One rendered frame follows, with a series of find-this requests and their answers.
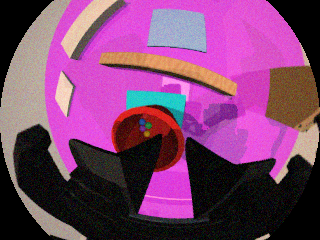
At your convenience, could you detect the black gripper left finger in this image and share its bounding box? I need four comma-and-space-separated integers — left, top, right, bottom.
68, 133, 163, 215

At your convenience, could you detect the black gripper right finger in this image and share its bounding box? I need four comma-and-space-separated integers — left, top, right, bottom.
185, 137, 277, 220

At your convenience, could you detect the orange flat bar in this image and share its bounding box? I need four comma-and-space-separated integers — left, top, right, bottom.
99, 52, 237, 96

